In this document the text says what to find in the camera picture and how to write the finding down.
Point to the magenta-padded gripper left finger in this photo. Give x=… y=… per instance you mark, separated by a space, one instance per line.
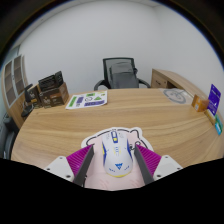
x=76 y=161

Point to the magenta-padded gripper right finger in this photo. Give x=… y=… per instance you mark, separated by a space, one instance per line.
x=151 y=160

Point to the white blue yellow computer mouse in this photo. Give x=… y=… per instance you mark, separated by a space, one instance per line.
x=116 y=155

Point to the pink pig-shaped mouse pad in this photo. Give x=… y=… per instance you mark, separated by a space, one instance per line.
x=100 y=181

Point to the white sheet with coloured stickers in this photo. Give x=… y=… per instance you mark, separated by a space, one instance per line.
x=86 y=100

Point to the wide brown cardboard box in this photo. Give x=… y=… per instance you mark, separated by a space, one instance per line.
x=55 y=97

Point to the round grey patterned disc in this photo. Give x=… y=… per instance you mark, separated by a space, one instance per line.
x=174 y=96

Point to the small orange box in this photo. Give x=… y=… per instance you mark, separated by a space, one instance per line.
x=199 y=103

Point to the small green card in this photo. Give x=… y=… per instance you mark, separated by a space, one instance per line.
x=218 y=124

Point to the tall brown cardboard box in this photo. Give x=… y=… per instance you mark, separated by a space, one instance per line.
x=34 y=96

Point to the wooden side desk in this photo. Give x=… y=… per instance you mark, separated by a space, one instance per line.
x=173 y=80

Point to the black box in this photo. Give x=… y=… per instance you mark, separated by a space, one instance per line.
x=50 y=81

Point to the wooden glass-door shelf cabinet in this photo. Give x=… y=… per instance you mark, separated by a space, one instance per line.
x=13 y=103

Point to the purple standing card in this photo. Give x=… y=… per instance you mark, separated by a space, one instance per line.
x=214 y=99

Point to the grey backpack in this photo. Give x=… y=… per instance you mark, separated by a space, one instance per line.
x=123 y=76

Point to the black mesh office chair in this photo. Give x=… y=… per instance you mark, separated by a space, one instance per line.
x=106 y=65

